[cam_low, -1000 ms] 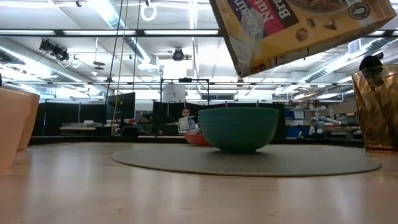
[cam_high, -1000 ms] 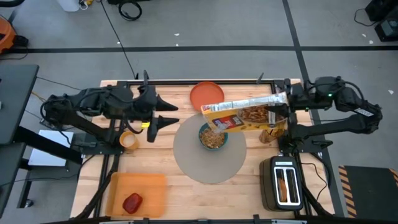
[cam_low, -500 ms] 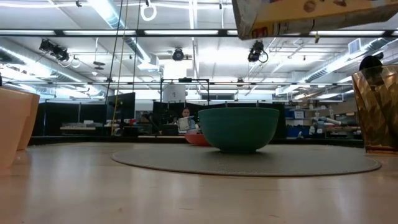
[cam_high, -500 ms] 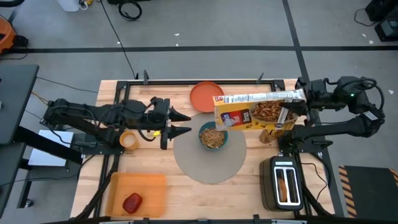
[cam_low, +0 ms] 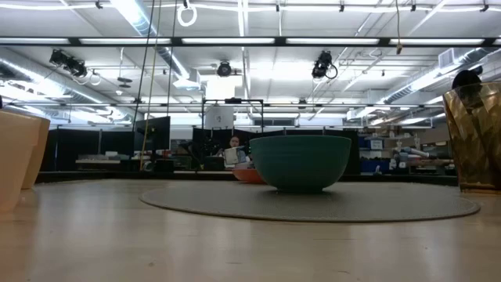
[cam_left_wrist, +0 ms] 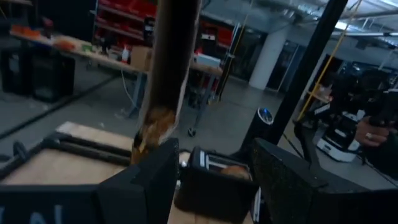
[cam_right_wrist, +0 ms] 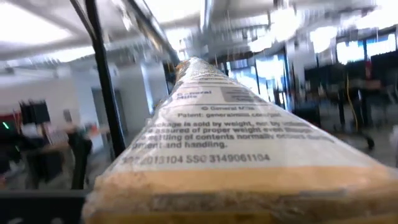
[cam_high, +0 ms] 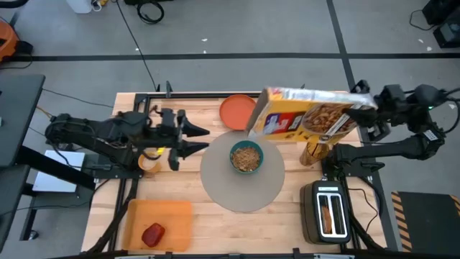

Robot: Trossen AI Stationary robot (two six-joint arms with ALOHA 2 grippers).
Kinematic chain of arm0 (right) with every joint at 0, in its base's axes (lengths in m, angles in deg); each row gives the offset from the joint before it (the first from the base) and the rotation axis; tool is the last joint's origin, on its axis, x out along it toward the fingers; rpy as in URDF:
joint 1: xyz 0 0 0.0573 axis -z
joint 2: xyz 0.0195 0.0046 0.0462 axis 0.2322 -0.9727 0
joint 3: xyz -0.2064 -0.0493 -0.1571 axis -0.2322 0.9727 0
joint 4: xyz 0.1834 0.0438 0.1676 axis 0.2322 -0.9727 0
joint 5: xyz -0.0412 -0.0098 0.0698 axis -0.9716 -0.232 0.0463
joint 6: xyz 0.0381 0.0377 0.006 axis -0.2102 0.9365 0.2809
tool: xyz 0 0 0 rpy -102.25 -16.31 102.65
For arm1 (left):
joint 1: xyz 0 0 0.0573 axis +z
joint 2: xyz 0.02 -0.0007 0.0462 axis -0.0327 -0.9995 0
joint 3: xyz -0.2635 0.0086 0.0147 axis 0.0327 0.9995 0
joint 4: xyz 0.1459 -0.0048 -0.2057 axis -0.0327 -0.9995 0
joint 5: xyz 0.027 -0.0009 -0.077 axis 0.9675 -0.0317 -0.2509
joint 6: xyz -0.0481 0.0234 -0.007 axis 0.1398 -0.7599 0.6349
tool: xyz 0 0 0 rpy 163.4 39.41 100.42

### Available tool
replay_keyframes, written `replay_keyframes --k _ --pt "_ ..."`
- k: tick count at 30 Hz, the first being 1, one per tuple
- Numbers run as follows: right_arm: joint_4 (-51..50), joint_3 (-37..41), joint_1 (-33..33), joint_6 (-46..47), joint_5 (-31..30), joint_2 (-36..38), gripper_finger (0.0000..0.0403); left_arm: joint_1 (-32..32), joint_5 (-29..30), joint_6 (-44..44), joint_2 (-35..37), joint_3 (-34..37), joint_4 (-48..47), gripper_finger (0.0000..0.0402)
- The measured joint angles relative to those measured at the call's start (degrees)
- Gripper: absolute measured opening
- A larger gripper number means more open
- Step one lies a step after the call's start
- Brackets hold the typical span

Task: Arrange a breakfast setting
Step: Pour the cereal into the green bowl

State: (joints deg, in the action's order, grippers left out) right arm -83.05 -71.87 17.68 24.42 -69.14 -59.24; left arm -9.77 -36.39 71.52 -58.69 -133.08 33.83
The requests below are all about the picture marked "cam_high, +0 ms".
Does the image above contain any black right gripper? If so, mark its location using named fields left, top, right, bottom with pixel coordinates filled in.
left=344, top=79, right=410, bottom=142

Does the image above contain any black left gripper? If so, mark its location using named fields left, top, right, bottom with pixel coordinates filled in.
left=157, top=107, right=211, bottom=172

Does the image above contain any teal bowl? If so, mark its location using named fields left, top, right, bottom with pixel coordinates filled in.
left=229, top=140, right=265, bottom=175

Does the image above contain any amber brown container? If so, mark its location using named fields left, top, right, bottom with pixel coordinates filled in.
left=137, top=150, right=162, bottom=176

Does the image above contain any amber glass tumbler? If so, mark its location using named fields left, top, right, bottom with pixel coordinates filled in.
left=299, top=140, right=331, bottom=167

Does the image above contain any yellow cereal box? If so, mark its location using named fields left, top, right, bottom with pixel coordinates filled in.
left=246, top=86, right=378, bottom=145

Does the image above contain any orange plate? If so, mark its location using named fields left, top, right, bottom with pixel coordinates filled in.
left=218, top=94, right=258, bottom=131

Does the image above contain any brown cereal heap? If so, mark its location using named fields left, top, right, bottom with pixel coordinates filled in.
left=231, top=146, right=262, bottom=173

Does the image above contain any round grey placemat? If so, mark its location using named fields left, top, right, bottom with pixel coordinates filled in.
left=199, top=129, right=287, bottom=213

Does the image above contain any orange tray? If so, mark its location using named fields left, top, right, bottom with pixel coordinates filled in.
left=121, top=199, right=194, bottom=253

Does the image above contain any red glossy food block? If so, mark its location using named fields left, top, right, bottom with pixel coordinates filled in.
left=141, top=222, right=167, bottom=248

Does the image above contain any black equipment case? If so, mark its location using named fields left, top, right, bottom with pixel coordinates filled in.
left=432, top=17, right=460, bottom=50
left=421, top=0, right=460, bottom=26

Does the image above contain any toast slice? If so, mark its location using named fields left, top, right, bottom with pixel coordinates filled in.
left=321, top=204, right=334, bottom=235

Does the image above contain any black toaster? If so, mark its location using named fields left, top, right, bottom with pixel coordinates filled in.
left=300, top=179, right=352, bottom=245

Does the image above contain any black yellow striped mat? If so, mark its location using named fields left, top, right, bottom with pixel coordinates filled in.
left=390, top=190, right=460, bottom=255

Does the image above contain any white flat board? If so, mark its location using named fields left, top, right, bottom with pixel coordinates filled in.
left=32, top=150, right=86, bottom=194

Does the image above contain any white container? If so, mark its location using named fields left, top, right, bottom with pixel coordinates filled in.
left=65, top=0, right=93, bottom=14

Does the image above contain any black desk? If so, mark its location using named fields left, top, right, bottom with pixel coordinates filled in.
left=0, top=73, right=47, bottom=250

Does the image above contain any orange black machine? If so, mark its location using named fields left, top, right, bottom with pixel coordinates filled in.
left=0, top=18, right=34, bottom=63

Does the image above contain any long black floor cable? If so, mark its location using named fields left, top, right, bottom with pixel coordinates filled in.
left=115, top=0, right=160, bottom=91

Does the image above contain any black toaster cable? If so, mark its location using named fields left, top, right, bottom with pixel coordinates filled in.
left=346, top=186, right=381, bottom=235

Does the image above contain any coiled black cable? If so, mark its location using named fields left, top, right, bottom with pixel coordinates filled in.
left=135, top=1, right=165, bottom=25

